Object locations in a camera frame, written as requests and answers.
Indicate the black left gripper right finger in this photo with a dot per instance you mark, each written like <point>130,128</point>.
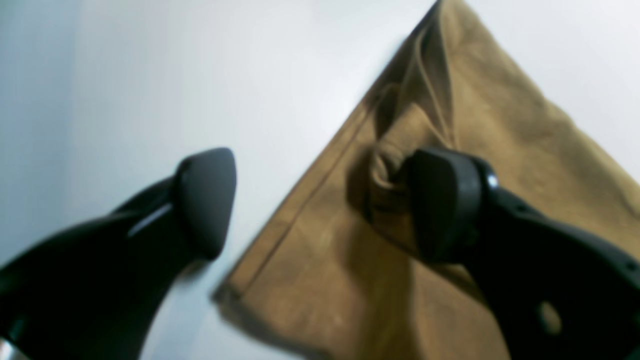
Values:
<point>557,292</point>

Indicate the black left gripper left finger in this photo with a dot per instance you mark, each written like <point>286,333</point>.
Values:
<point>91,292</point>

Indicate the brown t-shirt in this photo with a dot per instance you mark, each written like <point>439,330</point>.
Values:
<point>334,273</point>

